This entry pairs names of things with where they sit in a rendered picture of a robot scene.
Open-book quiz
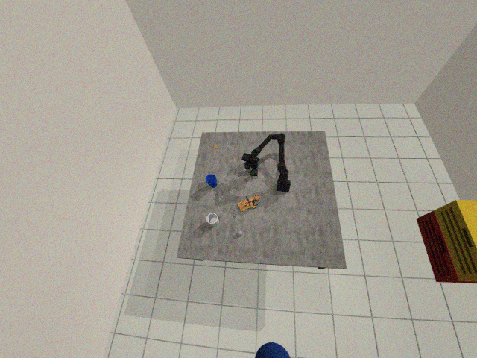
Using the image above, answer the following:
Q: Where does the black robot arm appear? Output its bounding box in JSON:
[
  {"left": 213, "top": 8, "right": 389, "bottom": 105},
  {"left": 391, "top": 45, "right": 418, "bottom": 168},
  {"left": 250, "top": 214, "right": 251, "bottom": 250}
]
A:
[{"left": 242, "top": 133, "right": 288, "bottom": 183}]

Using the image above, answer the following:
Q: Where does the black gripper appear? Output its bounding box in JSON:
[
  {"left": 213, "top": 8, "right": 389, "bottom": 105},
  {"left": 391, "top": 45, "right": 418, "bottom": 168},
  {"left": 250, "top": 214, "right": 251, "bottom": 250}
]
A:
[{"left": 250, "top": 163, "right": 258, "bottom": 176}]

